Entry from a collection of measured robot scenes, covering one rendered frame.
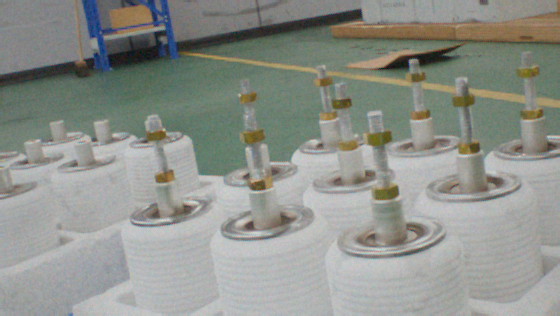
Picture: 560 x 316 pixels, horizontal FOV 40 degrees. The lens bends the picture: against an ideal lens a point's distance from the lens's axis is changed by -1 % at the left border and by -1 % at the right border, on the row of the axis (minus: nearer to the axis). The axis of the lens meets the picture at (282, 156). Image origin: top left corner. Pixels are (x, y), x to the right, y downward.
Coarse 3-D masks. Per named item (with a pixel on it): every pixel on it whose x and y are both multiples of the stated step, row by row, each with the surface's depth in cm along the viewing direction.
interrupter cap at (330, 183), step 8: (368, 168) 73; (320, 176) 72; (328, 176) 73; (336, 176) 72; (368, 176) 71; (376, 176) 70; (392, 176) 69; (312, 184) 70; (320, 184) 70; (328, 184) 70; (336, 184) 70; (360, 184) 68; (368, 184) 67; (320, 192) 69; (328, 192) 68; (336, 192) 67; (344, 192) 67; (352, 192) 67
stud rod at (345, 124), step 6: (336, 84) 68; (342, 84) 68; (336, 90) 68; (342, 90) 68; (336, 96) 69; (342, 96) 68; (342, 114) 69; (348, 114) 69; (342, 120) 69; (348, 120) 69; (342, 126) 69; (348, 126) 69; (342, 132) 69; (348, 132) 69; (342, 138) 69; (348, 138) 69
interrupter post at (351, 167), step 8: (344, 152) 69; (352, 152) 69; (360, 152) 69; (344, 160) 69; (352, 160) 69; (360, 160) 69; (344, 168) 69; (352, 168) 69; (360, 168) 69; (344, 176) 70; (352, 176) 69; (360, 176) 69; (344, 184) 70; (352, 184) 69
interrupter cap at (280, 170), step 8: (240, 168) 81; (248, 168) 81; (272, 168) 80; (280, 168) 79; (288, 168) 78; (296, 168) 77; (232, 176) 79; (240, 176) 79; (248, 176) 79; (272, 176) 76; (280, 176) 75; (288, 176) 76; (232, 184) 76; (240, 184) 75
